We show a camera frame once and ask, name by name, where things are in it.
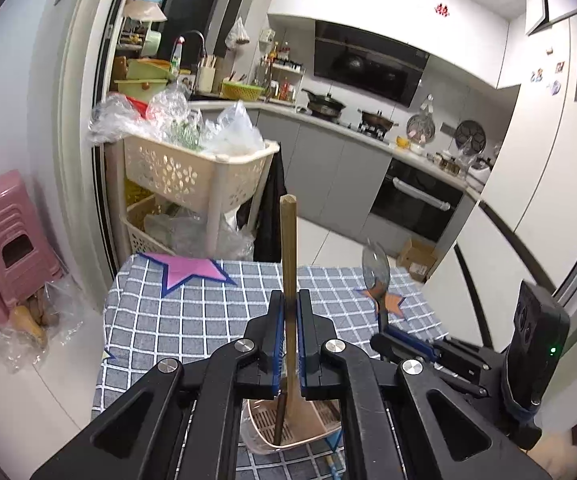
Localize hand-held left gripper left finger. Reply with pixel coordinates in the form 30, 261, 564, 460
31, 290, 286, 480

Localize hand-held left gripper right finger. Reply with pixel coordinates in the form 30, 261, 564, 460
296, 289, 552, 480

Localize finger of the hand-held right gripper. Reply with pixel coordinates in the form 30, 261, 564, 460
383, 325, 507, 378
371, 334, 489, 397

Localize pink utensil holder basket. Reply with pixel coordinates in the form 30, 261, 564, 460
241, 397, 343, 455

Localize black spoon with clear bowl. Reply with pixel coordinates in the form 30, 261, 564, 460
361, 240, 393, 333

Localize orange star sticker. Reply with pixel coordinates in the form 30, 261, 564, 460
356, 280, 408, 319

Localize dark wooden chopstick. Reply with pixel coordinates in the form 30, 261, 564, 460
272, 394, 287, 447

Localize cardboard box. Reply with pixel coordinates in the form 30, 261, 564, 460
397, 237, 439, 283

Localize grey checked tablecloth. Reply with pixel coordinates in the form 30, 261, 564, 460
91, 252, 449, 480

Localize pink star sticker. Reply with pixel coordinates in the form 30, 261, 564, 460
138, 252, 238, 296

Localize black built-in oven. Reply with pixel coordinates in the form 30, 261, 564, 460
369, 157, 465, 244

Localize black hanging garment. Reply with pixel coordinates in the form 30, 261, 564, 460
238, 150, 289, 263

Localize clear plastic bag in trolley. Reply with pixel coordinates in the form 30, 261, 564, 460
143, 210, 255, 262

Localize white rice cooker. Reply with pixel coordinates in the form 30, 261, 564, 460
469, 157, 492, 182

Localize white refrigerator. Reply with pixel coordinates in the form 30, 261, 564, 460
429, 10, 577, 356

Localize cream plastic storage trolley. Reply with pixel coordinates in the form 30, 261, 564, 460
106, 132, 282, 268

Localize grey round steamer rack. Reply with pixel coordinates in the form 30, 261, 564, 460
407, 112, 436, 144

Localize white plastic bag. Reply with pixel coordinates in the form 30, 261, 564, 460
201, 101, 268, 157

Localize dark cooking pot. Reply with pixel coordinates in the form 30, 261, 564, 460
357, 108, 400, 134

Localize black wok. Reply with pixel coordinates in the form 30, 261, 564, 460
301, 89, 348, 119

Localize plastic bag of root vegetables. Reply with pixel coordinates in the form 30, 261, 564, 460
0, 280, 85, 373

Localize green colander basket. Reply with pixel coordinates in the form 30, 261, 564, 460
221, 81, 265, 102

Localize spice rack with bottles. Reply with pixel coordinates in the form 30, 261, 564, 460
258, 42, 305, 104

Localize black range hood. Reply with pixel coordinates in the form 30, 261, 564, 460
313, 20, 430, 108

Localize beige chopstick canister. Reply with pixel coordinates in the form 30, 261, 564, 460
196, 55, 218, 94

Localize crumpled clear plastic bag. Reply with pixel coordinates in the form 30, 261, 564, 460
88, 85, 204, 148

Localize tall pink plastic stool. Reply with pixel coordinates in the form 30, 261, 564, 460
0, 170, 68, 307

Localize stacked green plastic basins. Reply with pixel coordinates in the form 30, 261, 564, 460
113, 57, 177, 102

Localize red capped spray bottle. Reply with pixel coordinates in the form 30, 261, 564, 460
171, 37, 186, 74

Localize hanging plastic bag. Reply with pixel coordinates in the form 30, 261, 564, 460
225, 16, 251, 51

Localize chrome kitchen faucet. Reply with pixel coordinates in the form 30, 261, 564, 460
178, 30, 209, 68

